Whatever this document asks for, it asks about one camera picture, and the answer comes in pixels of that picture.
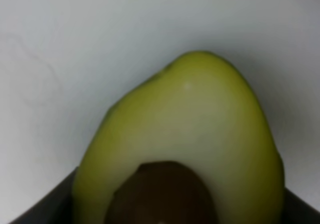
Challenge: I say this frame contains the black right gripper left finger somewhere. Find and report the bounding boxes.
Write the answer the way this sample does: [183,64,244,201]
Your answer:
[11,170,77,224]

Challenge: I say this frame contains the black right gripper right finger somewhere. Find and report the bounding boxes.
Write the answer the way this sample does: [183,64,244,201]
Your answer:
[281,188,320,224]

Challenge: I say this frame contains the halved avocado with pit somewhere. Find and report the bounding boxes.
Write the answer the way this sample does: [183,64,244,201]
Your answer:
[72,52,285,223]

